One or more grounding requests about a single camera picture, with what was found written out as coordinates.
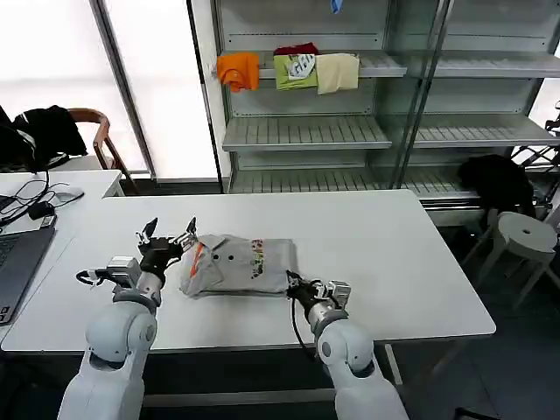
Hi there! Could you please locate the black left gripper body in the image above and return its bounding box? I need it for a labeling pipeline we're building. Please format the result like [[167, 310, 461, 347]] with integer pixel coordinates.
[[136, 235, 184, 276]]

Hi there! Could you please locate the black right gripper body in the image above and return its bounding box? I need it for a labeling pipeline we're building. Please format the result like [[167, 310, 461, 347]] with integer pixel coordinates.
[[288, 281, 330, 311]]

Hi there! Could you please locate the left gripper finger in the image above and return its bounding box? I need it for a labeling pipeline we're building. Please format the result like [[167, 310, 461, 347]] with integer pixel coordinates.
[[171, 215, 199, 254], [135, 216, 159, 249]]

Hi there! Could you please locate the grey printed t-shirt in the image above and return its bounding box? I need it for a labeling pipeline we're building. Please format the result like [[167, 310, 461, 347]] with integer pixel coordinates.
[[177, 233, 300, 300]]

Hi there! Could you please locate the brown wooden chair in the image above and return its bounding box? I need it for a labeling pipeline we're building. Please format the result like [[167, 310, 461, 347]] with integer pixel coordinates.
[[67, 108, 142, 196]]

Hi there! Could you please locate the black power adapter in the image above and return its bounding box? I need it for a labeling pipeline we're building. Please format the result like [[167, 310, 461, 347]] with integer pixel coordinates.
[[27, 202, 57, 221]]

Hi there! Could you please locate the dark grey laptop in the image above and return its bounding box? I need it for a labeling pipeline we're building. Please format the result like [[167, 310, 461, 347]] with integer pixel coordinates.
[[0, 213, 59, 327]]

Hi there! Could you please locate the black jacket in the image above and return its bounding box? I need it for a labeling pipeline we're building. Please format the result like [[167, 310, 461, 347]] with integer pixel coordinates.
[[0, 104, 89, 174]]

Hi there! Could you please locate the grey shelf rack with clothes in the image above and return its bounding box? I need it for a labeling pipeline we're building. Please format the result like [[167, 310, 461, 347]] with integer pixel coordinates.
[[209, 0, 438, 196]]

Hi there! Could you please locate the black garment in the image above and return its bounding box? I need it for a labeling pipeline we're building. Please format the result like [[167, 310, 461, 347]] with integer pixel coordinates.
[[456, 153, 537, 219]]

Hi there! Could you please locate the white round stool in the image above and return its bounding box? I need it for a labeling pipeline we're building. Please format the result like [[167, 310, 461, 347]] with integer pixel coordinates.
[[461, 211, 559, 308]]

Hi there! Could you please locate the empty grey shelf rack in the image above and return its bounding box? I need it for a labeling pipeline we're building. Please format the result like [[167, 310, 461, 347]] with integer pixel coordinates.
[[388, 0, 560, 215]]

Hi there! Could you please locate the black cable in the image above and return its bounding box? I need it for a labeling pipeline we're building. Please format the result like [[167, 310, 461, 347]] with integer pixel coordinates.
[[0, 169, 60, 228]]

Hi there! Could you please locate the grey window frame post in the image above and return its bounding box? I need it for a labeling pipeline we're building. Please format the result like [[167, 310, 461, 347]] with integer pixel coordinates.
[[88, 0, 158, 181]]

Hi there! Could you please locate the black folding frame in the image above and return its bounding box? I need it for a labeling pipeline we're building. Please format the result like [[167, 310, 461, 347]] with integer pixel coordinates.
[[508, 99, 560, 211]]

